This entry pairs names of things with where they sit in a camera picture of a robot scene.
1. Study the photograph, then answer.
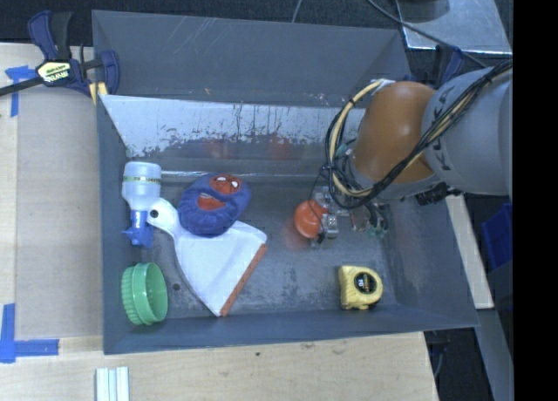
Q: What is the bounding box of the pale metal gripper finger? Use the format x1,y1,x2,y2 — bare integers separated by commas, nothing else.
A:
311,187,334,217
310,214,340,249

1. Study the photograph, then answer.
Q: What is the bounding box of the orange ball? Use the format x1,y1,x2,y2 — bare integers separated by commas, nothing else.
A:
293,199,329,238

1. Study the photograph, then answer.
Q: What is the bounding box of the grey metal bin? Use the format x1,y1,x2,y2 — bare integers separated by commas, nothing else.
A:
90,9,481,356

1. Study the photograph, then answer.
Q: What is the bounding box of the yellow tape measure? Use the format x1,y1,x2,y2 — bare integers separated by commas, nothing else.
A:
337,264,384,311

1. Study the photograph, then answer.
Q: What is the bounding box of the blue plush toy red face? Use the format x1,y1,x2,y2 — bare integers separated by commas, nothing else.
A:
176,172,253,238

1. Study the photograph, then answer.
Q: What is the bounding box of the white dustpan orange edge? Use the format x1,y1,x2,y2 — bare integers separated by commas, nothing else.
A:
146,197,269,318

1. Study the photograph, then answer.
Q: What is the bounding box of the clear spray bottle blue nozzle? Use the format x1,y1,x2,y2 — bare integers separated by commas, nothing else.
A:
120,160,163,248

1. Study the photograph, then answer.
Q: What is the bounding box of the green plastic lid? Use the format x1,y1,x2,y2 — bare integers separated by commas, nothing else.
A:
120,262,170,327

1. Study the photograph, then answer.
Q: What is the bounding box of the black cylinder on white bracket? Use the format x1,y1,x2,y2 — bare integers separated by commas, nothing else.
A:
415,182,459,207

